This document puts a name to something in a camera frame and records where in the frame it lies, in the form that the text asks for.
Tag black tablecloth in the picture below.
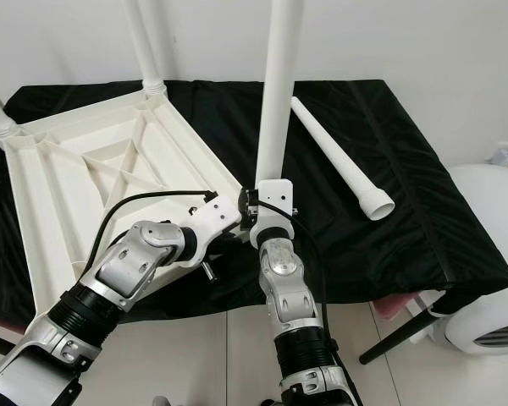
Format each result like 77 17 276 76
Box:
0 79 508 322

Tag white rounded plastic appliance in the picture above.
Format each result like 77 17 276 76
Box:
432 163 508 354

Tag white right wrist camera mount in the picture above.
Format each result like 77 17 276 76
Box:
250 179 295 250

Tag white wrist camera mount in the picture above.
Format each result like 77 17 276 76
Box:
186 196 242 259
250 179 295 250

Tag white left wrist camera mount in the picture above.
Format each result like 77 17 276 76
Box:
186 196 242 259

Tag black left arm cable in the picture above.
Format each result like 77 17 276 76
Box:
89 190 219 284

